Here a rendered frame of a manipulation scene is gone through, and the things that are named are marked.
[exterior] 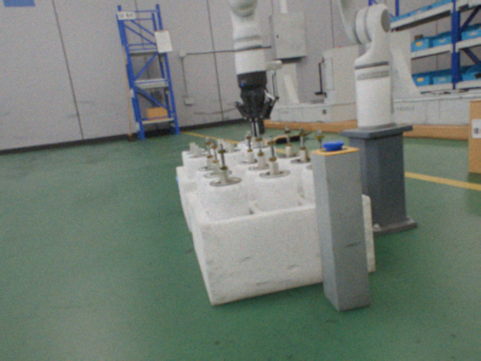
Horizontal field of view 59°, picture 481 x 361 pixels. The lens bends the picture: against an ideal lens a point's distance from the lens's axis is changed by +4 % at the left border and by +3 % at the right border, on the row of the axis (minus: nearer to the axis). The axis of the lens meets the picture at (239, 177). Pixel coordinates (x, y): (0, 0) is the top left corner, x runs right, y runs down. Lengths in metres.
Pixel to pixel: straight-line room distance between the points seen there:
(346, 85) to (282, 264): 3.59
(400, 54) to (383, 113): 2.62
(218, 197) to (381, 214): 0.54
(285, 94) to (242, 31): 4.58
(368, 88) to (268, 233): 0.54
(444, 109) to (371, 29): 2.00
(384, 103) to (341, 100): 3.15
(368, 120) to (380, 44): 0.20
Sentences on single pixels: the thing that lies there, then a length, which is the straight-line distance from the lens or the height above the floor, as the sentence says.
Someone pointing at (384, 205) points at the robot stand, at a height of 0.08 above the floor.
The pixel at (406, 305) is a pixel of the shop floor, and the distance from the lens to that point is 0.91.
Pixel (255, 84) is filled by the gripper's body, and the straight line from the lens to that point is 1.03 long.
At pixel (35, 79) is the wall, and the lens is 7.38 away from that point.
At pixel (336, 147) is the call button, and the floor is 0.32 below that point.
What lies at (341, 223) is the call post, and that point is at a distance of 0.81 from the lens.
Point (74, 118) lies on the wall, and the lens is 7.32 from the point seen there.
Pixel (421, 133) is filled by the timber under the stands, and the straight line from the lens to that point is 3.24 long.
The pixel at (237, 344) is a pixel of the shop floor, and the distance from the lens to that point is 0.81.
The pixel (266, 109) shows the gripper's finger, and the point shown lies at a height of 0.40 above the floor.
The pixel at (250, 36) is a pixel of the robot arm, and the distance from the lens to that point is 1.04.
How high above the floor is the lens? 0.43
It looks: 11 degrees down
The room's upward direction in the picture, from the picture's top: 7 degrees counter-clockwise
